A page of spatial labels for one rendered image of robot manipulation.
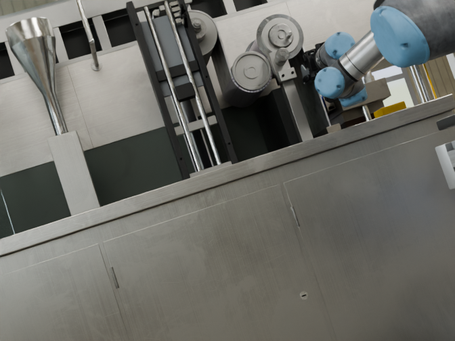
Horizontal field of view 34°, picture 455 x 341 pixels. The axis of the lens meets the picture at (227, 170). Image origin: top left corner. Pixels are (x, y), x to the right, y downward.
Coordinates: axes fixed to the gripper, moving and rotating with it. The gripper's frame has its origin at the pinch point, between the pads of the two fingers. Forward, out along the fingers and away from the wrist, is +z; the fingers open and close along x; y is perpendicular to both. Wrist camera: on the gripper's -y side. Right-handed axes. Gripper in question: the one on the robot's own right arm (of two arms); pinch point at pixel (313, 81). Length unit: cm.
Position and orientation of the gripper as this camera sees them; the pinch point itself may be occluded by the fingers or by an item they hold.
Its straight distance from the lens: 231.1
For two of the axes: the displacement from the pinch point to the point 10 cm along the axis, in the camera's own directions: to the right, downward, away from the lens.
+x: -9.4, 3.0, -1.5
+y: -3.1, -9.5, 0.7
